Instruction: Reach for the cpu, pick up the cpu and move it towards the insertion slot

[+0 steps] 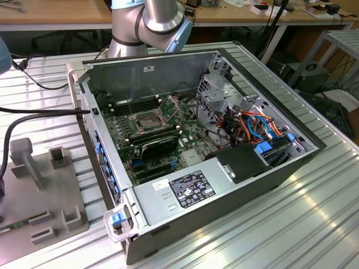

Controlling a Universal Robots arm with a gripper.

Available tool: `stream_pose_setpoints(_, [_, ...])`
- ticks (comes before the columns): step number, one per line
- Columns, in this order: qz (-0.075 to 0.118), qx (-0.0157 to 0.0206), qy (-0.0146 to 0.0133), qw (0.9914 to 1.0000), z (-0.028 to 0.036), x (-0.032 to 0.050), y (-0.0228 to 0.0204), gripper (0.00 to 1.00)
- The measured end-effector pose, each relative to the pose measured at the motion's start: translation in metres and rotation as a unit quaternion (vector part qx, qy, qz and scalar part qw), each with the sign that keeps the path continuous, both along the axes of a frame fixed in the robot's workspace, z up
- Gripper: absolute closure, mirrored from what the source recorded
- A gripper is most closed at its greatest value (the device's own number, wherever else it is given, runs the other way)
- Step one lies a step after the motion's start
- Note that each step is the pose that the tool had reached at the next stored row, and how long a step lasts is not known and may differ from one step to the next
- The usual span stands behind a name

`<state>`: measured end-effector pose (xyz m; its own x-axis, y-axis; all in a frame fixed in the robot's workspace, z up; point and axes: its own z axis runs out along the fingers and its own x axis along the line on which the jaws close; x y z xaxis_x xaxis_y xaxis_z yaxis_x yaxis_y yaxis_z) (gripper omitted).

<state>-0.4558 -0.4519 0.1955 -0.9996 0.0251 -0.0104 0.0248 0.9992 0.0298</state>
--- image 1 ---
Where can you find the black RAM slot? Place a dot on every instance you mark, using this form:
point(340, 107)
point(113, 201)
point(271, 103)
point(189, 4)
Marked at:
point(154, 132)
point(131, 101)
point(152, 138)
point(134, 108)

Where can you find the black plastic shroud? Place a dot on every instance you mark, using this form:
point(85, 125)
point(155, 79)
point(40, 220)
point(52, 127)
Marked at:
point(241, 162)

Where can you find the blue expansion slot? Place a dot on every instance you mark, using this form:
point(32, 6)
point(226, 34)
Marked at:
point(136, 162)

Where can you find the green RAM stick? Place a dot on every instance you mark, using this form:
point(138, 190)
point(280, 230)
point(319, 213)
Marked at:
point(22, 222)

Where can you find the CPU socket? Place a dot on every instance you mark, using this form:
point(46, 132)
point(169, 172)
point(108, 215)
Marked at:
point(147, 121)

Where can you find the grey metal shelf frame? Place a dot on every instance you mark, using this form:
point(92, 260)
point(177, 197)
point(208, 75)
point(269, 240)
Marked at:
point(336, 36)

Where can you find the grey power supply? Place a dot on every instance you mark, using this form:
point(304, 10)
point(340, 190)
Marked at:
point(157, 201)

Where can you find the black power adapter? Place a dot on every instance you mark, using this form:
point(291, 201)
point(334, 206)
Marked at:
point(334, 9)

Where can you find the blue case latch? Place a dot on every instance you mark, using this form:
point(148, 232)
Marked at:
point(117, 219)

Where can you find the silver chipset heat sink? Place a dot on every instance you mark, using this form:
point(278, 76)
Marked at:
point(192, 157)

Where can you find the black office chair base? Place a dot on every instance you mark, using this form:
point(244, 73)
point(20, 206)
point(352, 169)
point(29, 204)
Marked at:
point(50, 39)

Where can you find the wooden desk with white legs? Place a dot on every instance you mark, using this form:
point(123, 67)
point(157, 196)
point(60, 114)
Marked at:
point(238, 14)

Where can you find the black expansion slot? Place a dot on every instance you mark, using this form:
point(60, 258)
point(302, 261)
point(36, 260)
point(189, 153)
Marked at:
point(152, 171)

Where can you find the open black PC case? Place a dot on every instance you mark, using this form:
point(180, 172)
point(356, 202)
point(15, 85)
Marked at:
point(252, 190)

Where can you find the thin metal locking lever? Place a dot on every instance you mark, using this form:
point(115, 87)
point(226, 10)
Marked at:
point(129, 106)

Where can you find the brown cardboard box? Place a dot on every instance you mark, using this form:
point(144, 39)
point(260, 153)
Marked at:
point(315, 9)

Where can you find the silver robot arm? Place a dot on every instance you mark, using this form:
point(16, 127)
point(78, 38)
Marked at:
point(160, 14)

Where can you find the white box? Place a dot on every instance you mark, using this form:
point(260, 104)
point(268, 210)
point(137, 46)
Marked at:
point(262, 9)

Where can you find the black glossy graphics card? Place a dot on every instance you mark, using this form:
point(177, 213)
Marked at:
point(160, 145)

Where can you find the black mesh case panel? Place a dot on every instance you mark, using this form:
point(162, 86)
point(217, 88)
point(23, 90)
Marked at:
point(333, 115)

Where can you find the perforated metal drive cage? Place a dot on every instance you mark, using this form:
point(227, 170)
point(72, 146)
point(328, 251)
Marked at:
point(213, 98)

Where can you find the blue disk carrier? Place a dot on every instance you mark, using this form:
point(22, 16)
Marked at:
point(263, 148)

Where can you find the green motherboard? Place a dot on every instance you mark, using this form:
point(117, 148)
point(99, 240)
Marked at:
point(193, 134)

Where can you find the small blue clip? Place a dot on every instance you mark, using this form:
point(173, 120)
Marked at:
point(290, 137)

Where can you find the grey parts rack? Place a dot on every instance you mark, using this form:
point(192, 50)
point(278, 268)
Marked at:
point(33, 201)

